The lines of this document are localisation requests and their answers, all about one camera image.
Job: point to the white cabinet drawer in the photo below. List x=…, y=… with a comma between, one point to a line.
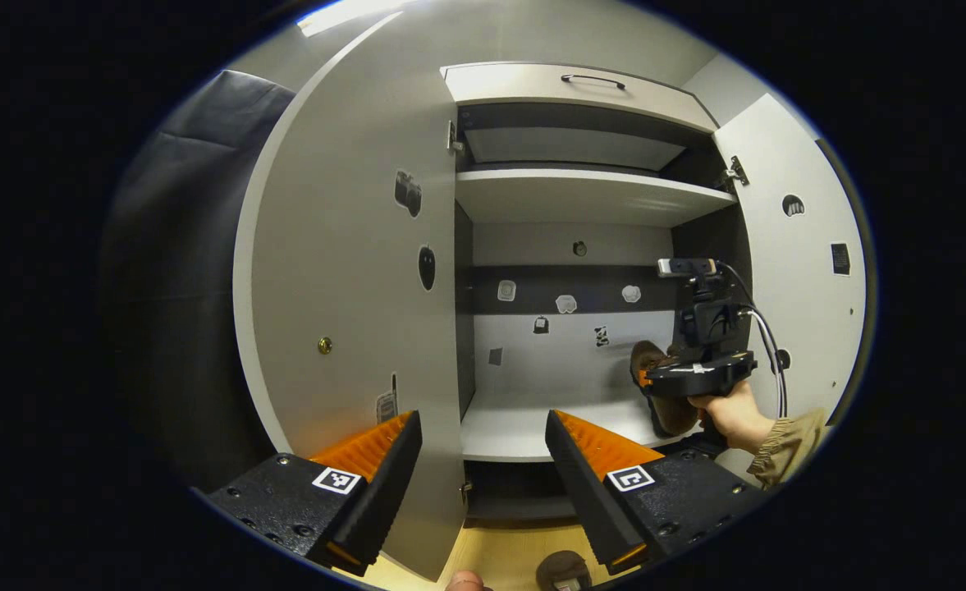
x=532, y=86

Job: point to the white shoe cabinet door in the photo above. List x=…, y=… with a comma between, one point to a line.
x=811, y=328
x=343, y=246

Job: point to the white shoe cabinet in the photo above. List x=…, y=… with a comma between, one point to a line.
x=532, y=427

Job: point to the brown fuzzy shoe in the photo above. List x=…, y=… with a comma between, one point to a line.
x=651, y=353
x=563, y=566

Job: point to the white cabinet shelf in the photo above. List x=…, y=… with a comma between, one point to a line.
x=581, y=197

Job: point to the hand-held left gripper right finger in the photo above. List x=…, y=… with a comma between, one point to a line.
x=577, y=484

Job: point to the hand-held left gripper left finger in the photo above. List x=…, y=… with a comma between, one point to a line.
x=388, y=492

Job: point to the metal door hinge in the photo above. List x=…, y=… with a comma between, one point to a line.
x=453, y=139
x=736, y=171

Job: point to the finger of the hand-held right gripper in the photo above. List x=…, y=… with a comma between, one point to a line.
x=641, y=379

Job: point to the black backdrop cloth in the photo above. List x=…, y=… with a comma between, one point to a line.
x=179, y=287

